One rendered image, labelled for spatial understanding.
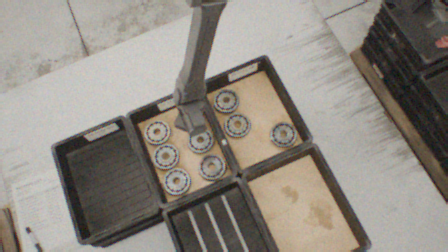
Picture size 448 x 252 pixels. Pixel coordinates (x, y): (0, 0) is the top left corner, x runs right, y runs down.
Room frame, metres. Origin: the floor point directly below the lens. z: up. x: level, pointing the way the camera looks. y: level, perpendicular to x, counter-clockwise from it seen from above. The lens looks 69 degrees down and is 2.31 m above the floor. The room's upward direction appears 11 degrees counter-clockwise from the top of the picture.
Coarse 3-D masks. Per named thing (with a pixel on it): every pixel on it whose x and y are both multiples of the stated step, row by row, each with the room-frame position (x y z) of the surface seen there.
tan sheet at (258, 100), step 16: (256, 80) 0.73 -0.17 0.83; (208, 96) 0.70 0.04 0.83; (240, 96) 0.67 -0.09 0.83; (256, 96) 0.66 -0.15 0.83; (272, 96) 0.64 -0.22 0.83; (240, 112) 0.60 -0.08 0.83; (256, 112) 0.59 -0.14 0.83; (272, 112) 0.58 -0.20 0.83; (256, 128) 0.52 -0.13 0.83; (240, 144) 0.47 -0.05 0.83; (256, 144) 0.46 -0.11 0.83; (240, 160) 0.41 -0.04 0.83; (256, 160) 0.40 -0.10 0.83
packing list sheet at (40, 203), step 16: (48, 176) 0.53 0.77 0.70; (16, 192) 0.48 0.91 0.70; (32, 192) 0.47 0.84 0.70; (48, 192) 0.46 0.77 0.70; (16, 208) 0.42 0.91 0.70; (32, 208) 0.40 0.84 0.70; (48, 208) 0.39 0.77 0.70; (64, 208) 0.38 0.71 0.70; (32, 224) 0.34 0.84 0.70; (48, 224) 0.33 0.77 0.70; (64, 224) 0.31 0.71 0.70; (48, 240) 0.26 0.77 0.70; (64, 240) 0.25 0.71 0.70
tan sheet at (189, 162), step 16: (176, 112) 0.65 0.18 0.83; (144, 128) 0.61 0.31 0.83; (176, 128) 0.58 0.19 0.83; (208, 128) 0.56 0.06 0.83; (176, 144) 0.52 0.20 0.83; (192, 160) 0.44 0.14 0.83; (224, 160) 0.42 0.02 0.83; (160, 176) 0.40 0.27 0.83; (192, 176) 0.38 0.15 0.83; (224, 176) 0.36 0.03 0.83
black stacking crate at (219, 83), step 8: (264, 64) 0.77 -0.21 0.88; (232, 72) 0.74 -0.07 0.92; (256, 72) 0.76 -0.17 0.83; (272, 72) 0.70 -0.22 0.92; (216, 80) 0.72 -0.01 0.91; (224, 80) 0.73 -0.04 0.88; (240, 80) 0.74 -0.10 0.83; (272, 80) 0.70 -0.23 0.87; (208, 88) 0.71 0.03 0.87; (216, 88) 0.72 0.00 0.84; (280, 88) 0.64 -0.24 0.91; (280, 96) 0.63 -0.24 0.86; (288, 104) 0.57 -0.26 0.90; (288, 112) 0.56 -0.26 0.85; (296, 120) 0.50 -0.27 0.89; (296, 128) 0.49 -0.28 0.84; (304, 136) 0.44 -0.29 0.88; (264, 160) 0.37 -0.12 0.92; (240, 176) 0.35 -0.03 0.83
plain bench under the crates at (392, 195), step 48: (240, 0) 1.23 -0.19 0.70; (288, 0) 1.18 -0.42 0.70; (144, 48) 1.06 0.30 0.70; (240, 48) 0.97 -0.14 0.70; (288, 48) 0.92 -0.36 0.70; (336, 48) 0.88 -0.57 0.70; (0, 96) 0.95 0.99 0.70; (48, 96) 0.91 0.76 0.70; (96, 96) 0.86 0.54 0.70; (144, 96) 0.82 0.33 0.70; (336, 96) 0.64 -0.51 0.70; (0, 144) 0.72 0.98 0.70; (48, 144) 0.67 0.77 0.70; (336, 144) 0.43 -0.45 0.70; (384, 144) 0.40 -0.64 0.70; (384, 192) 0.21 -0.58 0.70; (432, 192) 0.17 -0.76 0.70; (144, 240) 0.19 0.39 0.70; (384, 240) 0.03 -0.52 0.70; (432, 240) 0.00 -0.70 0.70
